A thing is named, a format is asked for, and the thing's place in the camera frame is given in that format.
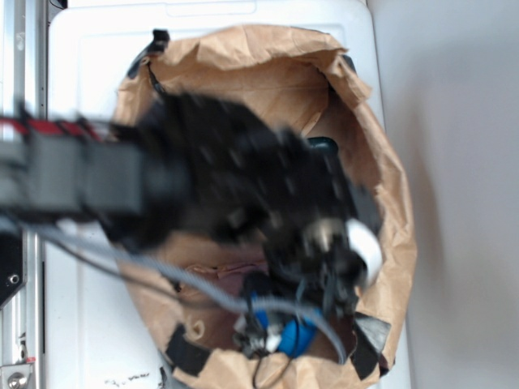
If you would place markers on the white round camera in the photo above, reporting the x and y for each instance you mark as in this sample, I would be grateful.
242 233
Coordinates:
366 245

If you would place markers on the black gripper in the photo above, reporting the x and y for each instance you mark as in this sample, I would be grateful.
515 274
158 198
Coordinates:
295 201

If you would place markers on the dark green oblong case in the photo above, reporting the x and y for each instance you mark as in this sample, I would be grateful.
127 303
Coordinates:
323 144

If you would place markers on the blue plastic bottle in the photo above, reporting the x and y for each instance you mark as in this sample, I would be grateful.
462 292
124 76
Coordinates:
269 331

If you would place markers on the white plastic storage lid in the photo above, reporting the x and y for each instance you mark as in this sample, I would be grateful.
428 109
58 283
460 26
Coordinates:
94 335

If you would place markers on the black mounting plate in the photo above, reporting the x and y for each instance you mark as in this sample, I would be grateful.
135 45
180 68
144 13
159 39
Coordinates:
12 276

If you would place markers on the aluminium frame rail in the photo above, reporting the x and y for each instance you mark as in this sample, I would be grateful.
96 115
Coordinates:
23 80

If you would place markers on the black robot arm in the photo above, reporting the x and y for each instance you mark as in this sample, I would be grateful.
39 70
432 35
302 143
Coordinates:
202 165

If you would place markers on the brown paper lined bin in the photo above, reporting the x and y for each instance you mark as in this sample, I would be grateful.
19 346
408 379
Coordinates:
296 77

